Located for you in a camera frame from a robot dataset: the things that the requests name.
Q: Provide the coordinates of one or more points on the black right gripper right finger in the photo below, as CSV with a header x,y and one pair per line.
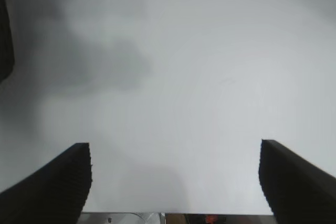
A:
x,y
296,190

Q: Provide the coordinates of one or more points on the dark brown wicker basket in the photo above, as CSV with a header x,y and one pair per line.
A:
x,y
5,37

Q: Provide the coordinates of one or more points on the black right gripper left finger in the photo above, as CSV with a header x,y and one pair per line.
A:
x,y
52,190

